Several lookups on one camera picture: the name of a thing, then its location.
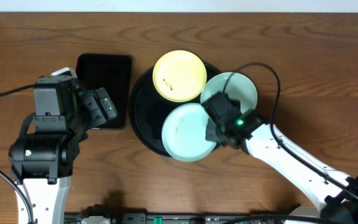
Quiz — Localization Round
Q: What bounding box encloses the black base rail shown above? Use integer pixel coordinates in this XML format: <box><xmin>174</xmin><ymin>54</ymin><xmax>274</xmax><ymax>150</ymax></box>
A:
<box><xmin>63</xmin><ymin>204</ymin><xmax>320</xmax><ymax>224</ymax></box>

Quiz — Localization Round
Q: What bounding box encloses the black rectangular tray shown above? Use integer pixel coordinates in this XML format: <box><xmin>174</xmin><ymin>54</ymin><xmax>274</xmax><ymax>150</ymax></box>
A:
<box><xmin>76</xmin><ymin>53</ymin><xmax>132</xmax><ymax>129</ymax></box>

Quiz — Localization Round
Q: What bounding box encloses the yellow plate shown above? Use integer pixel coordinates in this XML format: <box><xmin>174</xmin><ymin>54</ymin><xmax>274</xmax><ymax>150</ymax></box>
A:
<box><xmin>152</xmin><ymin>50</ymin><xmax>207</xmax><ymax>102</ymax></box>

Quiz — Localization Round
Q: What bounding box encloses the black round tray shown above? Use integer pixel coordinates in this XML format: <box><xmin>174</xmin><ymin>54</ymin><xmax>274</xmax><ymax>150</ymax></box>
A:
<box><xmin>128</xmin><ymin>60</ymin><xmax>236</xmax><ymax>159</ymax></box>

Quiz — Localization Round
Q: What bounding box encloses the mint plate right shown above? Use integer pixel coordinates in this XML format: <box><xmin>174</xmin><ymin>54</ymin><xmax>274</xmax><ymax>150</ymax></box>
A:
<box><xmin>200</xmin><ymin>72</ymin><xmax>257</xmax><ymax>113</ymax></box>

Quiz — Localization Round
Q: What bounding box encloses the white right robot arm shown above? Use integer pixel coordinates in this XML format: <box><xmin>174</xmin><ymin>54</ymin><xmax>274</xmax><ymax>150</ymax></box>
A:
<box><xmin>206</xmin><ymin>107</ymin><xmax>358</xmax><ymax>223</ymax></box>

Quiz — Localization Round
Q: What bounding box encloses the mint plate front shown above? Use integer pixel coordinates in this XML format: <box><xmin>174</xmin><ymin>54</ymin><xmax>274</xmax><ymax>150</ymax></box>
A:
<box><xmin>162</xmin><ymin>103</ymin><xmax>217</xmax><ymax>162</ymax></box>

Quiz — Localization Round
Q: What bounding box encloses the mint plate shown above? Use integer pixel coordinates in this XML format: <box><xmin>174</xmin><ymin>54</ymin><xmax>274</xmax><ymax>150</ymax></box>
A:
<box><xmin>162</xmin><ymin>103</ymin><xmax>217</xmax><ymax>162</ymax></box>
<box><xmin>200</xmin><ymin>72</ymin><xmax>257</xmax><ymax>113</ymax></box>

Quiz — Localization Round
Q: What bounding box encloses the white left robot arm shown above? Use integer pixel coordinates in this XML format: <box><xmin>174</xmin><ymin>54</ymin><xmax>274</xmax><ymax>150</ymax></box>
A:
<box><xmin>9</xmin><ymin>75</ymin><xmax>116</xmax><ymax>223</ymax></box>

